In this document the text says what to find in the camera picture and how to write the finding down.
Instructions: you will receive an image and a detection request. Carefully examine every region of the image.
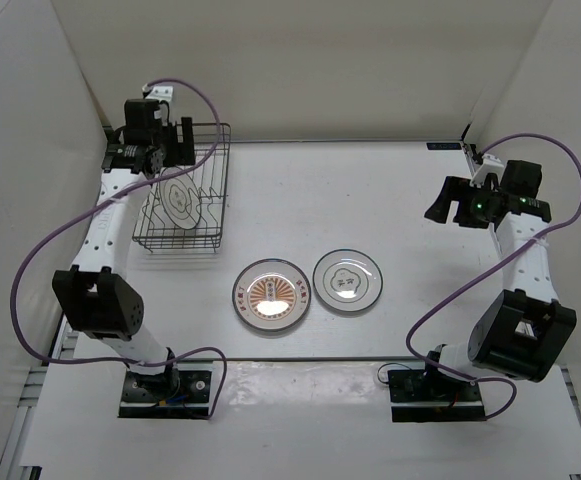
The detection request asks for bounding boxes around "white plate black lettering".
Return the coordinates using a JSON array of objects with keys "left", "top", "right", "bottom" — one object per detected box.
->
[{"left": 312, "top": 248, "right": 384, "bottom": 315}]

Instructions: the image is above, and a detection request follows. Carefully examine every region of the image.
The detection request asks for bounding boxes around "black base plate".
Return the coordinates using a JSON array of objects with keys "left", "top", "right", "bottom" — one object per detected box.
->
[
  {"left": 387, "top": 369, "right": 486, "bottom": 423},
  {"left": 117, "top": 367, "right": 212, "bottom": 420}
]

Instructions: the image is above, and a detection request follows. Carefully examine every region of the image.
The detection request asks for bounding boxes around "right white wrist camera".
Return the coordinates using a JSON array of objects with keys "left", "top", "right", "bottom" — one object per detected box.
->
[{"left": 471, "top": 154, "right": 505, "bottom": 187}]

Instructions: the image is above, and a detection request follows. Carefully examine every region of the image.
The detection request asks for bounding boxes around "grey wire dish rack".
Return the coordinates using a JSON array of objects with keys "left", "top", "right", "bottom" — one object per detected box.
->
[{"left": 132, "top": 118, "right": 231, "bottom": 254}]

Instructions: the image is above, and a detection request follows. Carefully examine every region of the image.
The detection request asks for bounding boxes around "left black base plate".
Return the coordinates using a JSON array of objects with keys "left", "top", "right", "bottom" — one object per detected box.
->
[{"left": 117, "top": 367, "right": 212, "bottom": 420}]

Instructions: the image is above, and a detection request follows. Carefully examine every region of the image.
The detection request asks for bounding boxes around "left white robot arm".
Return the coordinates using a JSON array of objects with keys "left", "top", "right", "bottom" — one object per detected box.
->
[{"left": 52, "top": 99, "right": 180, "bottom": 400}]

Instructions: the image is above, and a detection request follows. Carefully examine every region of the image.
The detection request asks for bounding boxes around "orange sunburst pattern plate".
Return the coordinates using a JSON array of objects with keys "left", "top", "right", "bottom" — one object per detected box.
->
[{"left": 231, "top": 258, "right": 312, "bottom": 334}]

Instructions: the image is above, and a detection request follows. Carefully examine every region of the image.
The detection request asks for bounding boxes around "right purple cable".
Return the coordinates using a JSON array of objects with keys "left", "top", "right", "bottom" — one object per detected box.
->
[{"left": 405, "top": 132, "right": 581, "bottom": 420}]

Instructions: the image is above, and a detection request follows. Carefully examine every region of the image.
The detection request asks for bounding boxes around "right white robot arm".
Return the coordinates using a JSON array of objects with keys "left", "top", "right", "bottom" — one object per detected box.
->
[{"left": 419, "top": 155, "right": 577, "bottom": 400}]

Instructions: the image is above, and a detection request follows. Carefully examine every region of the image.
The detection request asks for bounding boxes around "purple cable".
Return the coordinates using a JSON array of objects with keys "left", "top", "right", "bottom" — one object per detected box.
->
[
  {"left": 405, "top": 132, "right": 581, "bottom": 420},
  {"left": 9, "top": 77, "right": 229, "bottom": 420}
]

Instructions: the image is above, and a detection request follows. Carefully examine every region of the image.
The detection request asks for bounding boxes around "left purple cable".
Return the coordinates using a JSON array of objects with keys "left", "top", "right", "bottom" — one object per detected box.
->
[{"left": 9, "top": 77, "right": 229, "bottom": 420}]

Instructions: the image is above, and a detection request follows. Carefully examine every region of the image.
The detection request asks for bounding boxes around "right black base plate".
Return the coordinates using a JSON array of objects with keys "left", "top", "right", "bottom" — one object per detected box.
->
[{"left": 387, "top": 369, "right": 486, "bottom": 423}]

